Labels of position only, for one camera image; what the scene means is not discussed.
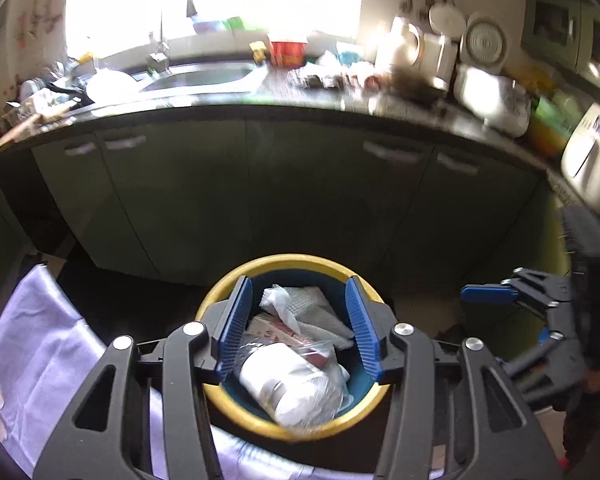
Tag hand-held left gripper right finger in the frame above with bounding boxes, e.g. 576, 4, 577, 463
344, 275, 564, 480

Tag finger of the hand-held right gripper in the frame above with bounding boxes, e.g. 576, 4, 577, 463
495, 327, 591, 411
460, 267, 578, 323

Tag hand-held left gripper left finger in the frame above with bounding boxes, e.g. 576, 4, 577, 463
32, 275, 254, 480

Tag white tissue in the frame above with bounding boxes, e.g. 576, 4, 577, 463
287, 287, 355, 352

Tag red and white carton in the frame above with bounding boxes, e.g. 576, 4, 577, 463
247, 312, 334, 362

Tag clear plastic bottle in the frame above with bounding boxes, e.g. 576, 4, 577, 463
232, 341, 352, 429

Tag yellow rimmed blue trash bin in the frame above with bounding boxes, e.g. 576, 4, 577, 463
194, 254, 397, 444

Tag crumpled white plastic bag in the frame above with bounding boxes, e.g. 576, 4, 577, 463
258, 284, 302, 334

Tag white countertop appliance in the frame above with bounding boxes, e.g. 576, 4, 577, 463
559, 102, 600, 214

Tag green sink cabinet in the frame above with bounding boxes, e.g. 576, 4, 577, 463
29, 104, 552, 287

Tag purple floral tablecloth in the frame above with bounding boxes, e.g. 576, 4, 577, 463
0, 263, 331, 480

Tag round patterned plate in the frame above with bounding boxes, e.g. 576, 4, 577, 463
459, 17, 510, 64

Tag steel sink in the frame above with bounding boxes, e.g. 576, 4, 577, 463
139, 62, 262, 94

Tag white kettle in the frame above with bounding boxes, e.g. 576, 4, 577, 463
377, 16, 426, 69

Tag white bowl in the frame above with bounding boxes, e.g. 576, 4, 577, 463
84, 68, 139, 104

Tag round white lid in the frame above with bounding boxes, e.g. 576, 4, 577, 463
428, 2, 467, 36

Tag red container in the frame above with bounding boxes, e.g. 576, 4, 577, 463
267, 34, 309, 69

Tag wooden cutting board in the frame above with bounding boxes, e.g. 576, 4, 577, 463
0, 109, 47, 162

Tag tall steel faucet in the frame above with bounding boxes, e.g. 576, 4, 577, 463
146, 0, 172, 75

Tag bright window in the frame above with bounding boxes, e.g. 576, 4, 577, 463
65, 0, 382, 62

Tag green wall cabinet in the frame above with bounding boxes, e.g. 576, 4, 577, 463
521, 0, 600, 82

